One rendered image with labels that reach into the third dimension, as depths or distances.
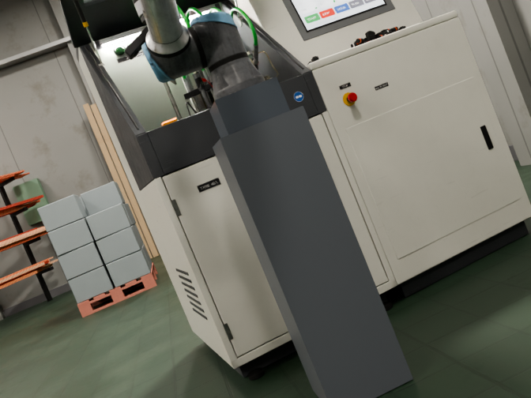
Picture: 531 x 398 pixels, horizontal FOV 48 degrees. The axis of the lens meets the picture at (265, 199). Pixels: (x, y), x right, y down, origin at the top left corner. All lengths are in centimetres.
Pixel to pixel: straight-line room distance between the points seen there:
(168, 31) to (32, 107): 871
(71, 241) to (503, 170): 427
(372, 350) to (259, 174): 56
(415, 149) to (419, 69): 32
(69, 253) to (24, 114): 464
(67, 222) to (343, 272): 454
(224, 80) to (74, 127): 850
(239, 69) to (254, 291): 86
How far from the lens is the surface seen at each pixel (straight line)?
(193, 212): 211
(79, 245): 594
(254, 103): 161
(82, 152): 1004
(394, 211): 237
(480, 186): 258
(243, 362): 219
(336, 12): 273
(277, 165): 158
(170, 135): 212
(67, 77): 1024
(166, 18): 156
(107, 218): 590
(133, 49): 182
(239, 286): 215
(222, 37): 167
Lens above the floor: 70
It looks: 3 degrees down
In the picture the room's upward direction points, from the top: 22 degrees counter-clockwise
